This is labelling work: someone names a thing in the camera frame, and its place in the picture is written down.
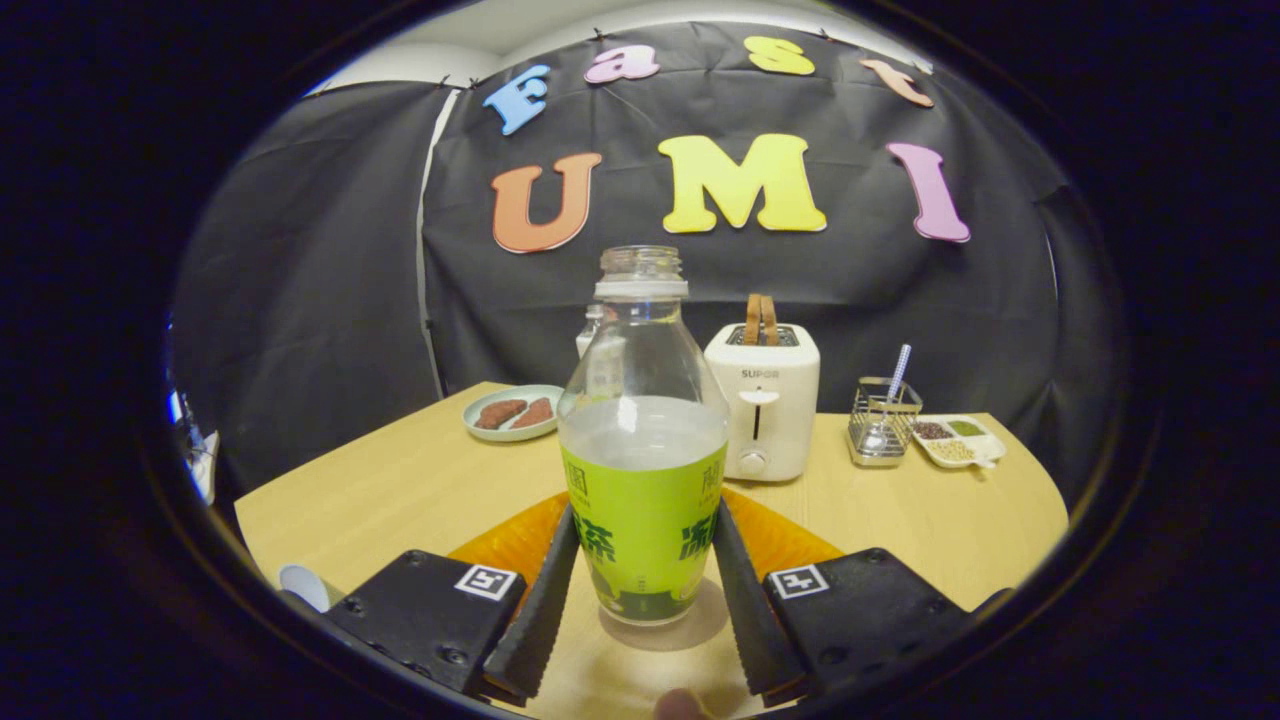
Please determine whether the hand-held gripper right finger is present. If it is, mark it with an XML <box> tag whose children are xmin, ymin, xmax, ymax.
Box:
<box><xmin>708</xmin><ymin>490</ymin><xmax>976</xmax><ymax>701</ymax></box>

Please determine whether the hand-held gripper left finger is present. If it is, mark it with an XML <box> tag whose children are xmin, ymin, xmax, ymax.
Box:
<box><xmin>320</xmin><ymin>492</ymin><xmax>583</xmax><ymax>701</ymax></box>

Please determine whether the green label juice bottle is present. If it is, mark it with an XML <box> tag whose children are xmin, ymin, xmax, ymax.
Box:
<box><xmin>556</xmin><ymin>246</ymin><xmax>731</xmax><ymax>628</ymax></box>

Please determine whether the white cup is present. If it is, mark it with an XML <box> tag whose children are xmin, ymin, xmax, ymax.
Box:
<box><xmin>277</xmin><ymin>564</ymin><xmax>333</xmax><ymax>614</ymax></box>

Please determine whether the small capped green drink bottle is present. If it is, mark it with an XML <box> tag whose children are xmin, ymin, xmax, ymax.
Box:
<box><xmin>575</xmin><ymin>303</ymin><xmax>607</xmax><ymax>361</ymax></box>

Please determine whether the wooden table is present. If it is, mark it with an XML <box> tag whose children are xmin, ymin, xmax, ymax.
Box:
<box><xmin>232</xmin><ymin>380</ymin><xmax>1071</xmax><ymax>720</ymax></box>

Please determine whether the pale green plate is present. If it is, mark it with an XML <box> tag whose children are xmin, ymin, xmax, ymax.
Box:
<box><xmin>462</xmin><ymin>384</ymin><xmax>566</xmax><ymax>443</ymax></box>

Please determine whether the white toaster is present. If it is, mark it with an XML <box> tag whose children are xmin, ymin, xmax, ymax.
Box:
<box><xmin>703</xmin><ymin>322</ymin><xmax>821</xmax><ymax>483</ymax></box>

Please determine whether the white divided tray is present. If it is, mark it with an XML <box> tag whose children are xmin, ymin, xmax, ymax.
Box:
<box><xmin>910</xmin><ymin>414</ymin><xmax>1008</xmax><ymax>470</ymax></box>

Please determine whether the brown toast slice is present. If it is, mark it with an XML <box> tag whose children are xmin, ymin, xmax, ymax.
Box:
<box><xmin>742</xmin><ymin>293</ymin><xmax>781</xmax><ymax>347</ymax></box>

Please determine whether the metal wire holder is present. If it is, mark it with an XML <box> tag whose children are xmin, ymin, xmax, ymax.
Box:
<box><xmin>846</xmin><ymin>376</ymin><xmax>923</xmax><ymax>468</ymax></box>

